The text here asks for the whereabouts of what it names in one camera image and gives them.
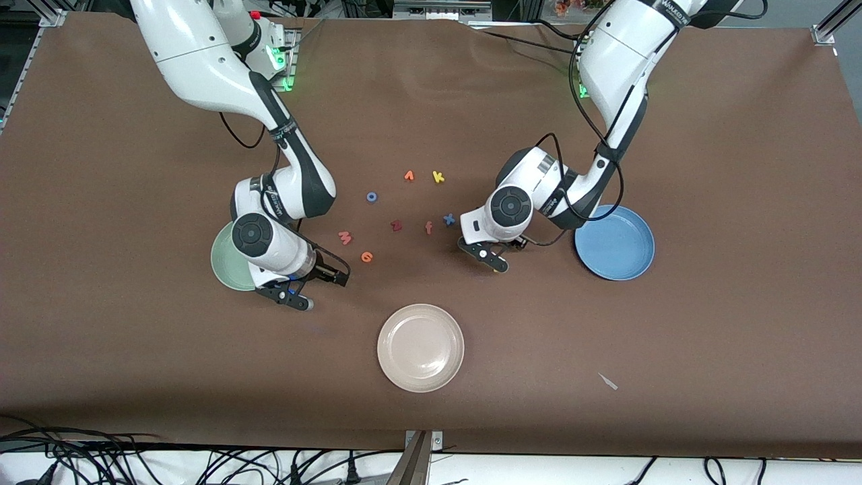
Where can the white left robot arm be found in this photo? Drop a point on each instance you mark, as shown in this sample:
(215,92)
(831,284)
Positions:
(619,60)

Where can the grey metal box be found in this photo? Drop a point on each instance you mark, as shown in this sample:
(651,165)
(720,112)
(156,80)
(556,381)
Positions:
(441,10)

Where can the beige plate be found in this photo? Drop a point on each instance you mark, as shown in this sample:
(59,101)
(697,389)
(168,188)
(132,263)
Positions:
(421,348)

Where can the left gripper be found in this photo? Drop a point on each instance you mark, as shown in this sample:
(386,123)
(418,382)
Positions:
(519,241)

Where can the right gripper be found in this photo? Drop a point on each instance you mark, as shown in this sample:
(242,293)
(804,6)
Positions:
(324,268)

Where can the pink foam letter w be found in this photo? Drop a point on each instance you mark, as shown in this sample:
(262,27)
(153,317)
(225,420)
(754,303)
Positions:
(345,238)

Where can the green plate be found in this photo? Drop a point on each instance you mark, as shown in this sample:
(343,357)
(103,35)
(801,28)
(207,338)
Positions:
(225,259)

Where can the colourful small objects pile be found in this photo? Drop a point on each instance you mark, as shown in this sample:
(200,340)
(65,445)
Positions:
(579,7)

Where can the small white paper scrap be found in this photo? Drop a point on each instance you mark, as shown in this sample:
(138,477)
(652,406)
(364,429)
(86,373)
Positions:
(608,382)

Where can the dark grey metal bar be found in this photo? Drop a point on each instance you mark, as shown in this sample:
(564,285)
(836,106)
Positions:
(411,468)

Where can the aluminium frame profile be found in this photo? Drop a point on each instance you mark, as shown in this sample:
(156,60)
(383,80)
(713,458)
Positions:
(825,32)
(50,17)

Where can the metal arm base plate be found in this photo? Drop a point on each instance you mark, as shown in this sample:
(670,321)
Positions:
(583,94)
(291,74)

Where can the small metal table bracket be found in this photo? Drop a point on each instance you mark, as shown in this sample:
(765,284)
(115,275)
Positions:
(438,441)

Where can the blue plate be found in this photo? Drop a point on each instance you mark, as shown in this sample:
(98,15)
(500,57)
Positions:
(619,249)

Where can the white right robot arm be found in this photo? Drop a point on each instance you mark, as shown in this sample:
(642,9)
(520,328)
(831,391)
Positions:
(195,60)

